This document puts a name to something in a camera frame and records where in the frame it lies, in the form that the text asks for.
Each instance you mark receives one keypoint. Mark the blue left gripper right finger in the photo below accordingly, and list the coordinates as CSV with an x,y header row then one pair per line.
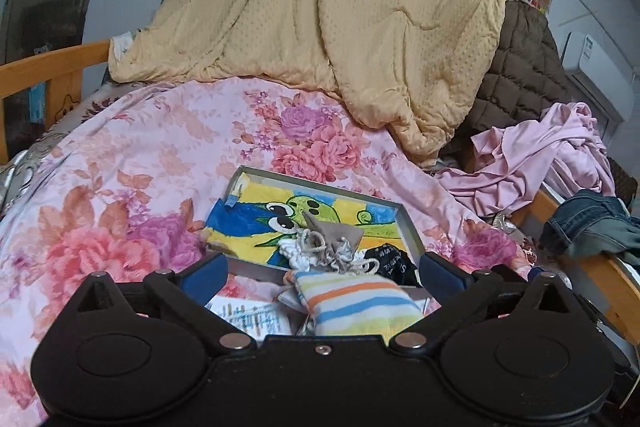
x,y
440,278

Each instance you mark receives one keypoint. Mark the grey drawstring pouch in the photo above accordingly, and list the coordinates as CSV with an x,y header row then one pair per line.
x,y
331,246

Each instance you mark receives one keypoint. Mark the blue denim jeans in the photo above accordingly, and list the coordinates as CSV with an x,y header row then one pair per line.
x,y
589,224

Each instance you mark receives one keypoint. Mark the wooden bed frame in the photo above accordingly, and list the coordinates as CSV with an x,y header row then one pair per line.
x,y
60,71

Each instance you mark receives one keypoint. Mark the grey shallow box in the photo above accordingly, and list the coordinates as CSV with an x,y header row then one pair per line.
x,y
287,246

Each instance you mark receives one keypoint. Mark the yellow blue cartoon towel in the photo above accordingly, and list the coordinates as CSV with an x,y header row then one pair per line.
x,y
257,213

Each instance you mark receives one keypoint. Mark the brown puffer jacket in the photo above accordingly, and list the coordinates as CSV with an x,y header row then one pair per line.
x,y
524,79

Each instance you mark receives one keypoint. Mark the black sock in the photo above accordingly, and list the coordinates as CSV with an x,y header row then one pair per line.
x,y
395,265

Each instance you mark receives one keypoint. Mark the white printed card package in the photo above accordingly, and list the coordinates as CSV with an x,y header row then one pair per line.
x,y
254,318

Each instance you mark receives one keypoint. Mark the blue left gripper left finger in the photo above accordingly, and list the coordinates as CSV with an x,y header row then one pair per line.
x,y
202,280

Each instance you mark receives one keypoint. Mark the white air conditioner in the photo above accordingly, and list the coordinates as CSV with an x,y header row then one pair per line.
x,y
597,77

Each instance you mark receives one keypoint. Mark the striped pastel sock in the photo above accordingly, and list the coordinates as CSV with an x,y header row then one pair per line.
x,y
354,305

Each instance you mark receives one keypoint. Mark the pink crumpled cloth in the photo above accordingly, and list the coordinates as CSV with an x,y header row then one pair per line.
x,y
562,149

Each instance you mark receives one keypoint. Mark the pink floral bedsheet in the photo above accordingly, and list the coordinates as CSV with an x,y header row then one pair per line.
x,y
129,190

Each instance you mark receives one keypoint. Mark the yellow quilted blanket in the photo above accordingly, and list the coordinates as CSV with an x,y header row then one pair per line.
x,y
412,66

